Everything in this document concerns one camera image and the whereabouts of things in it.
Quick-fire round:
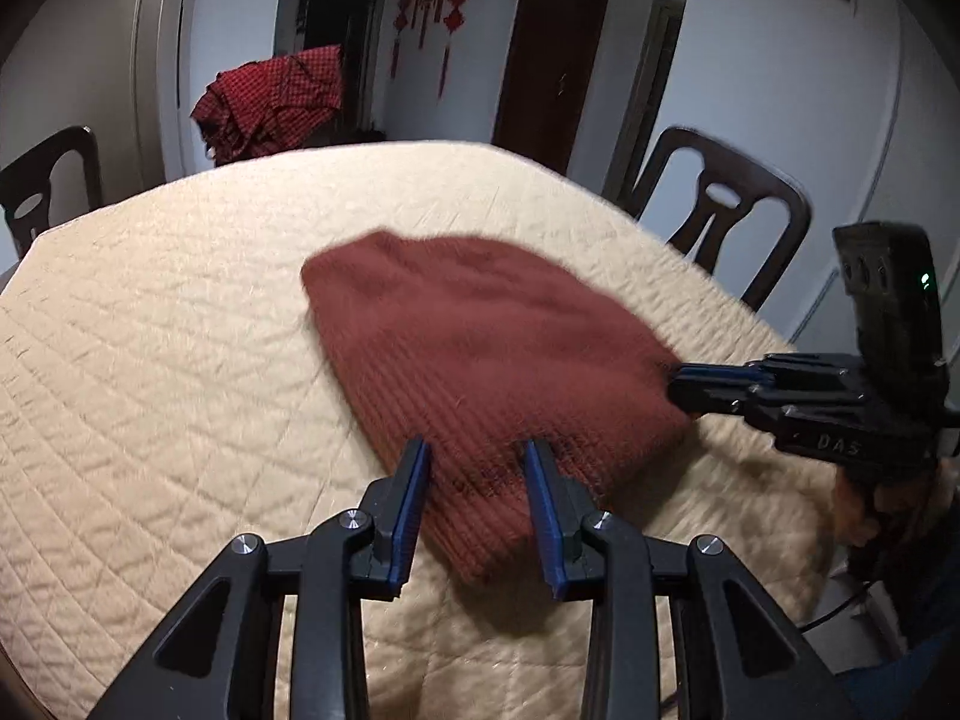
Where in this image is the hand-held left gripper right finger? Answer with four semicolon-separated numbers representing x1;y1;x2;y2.
523;439;856;720

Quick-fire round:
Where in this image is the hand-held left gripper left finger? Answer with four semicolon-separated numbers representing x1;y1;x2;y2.
86;436;434;720

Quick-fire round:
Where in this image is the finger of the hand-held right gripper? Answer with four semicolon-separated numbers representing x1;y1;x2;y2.
670;354;865;392
666;381;865;429

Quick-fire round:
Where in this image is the maroon knit sweater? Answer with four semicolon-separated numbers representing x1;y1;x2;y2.
300;231;695;586

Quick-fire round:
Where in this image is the person's right hand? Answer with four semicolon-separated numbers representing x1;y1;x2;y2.
832;472;940;548

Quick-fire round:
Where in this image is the dark wooden chair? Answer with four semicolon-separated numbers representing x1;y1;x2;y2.
0;126;104;260
622;126;813;312

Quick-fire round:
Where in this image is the cream quilted table cover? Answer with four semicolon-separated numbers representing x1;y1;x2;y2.
0;139;841;720

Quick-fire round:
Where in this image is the dark framed side door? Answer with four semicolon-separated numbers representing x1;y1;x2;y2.
604;0;688;205

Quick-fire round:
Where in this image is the person's blue clothing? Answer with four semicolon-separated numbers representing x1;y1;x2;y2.
838;634;957;720

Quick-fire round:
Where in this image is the brown wooden door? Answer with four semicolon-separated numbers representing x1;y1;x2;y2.
491;0;613;160

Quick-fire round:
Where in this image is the red plaid cloth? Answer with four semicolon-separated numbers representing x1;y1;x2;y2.
190;45;346;166

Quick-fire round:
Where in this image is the dark open doorway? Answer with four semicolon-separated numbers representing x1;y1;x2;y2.
292;0;392;143

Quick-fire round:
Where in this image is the black cable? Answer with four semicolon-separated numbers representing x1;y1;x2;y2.
797;583;872;632

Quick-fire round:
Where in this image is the long red knot wall hanging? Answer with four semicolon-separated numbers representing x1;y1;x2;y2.
438;0;482;99

